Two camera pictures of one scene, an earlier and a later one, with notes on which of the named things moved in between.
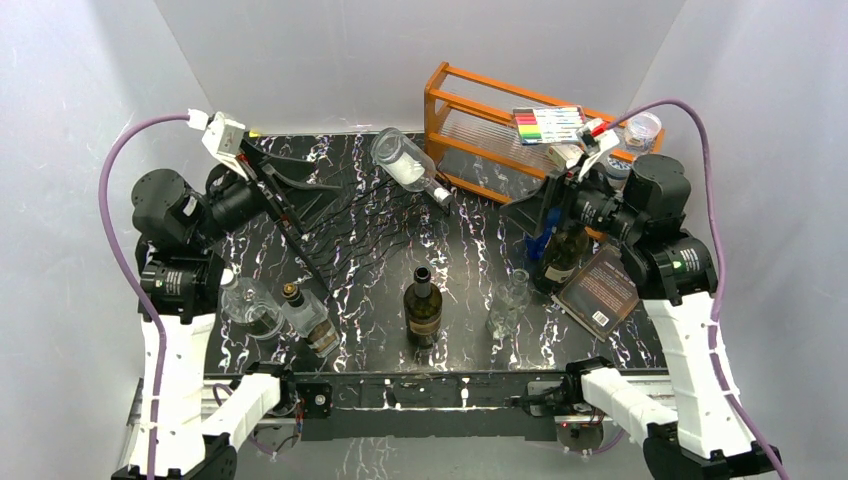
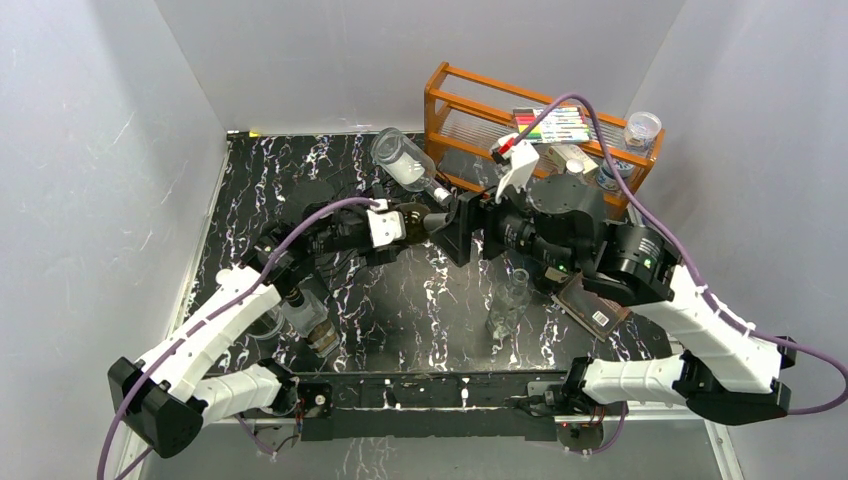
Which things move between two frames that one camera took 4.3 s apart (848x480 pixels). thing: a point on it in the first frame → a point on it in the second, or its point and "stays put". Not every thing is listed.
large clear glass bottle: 395,155 stays put
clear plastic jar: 640,131 stays put
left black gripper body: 233,204 → 345,234
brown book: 601,293 stays put
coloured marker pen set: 547,125 stays put
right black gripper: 558,190 → 482,212
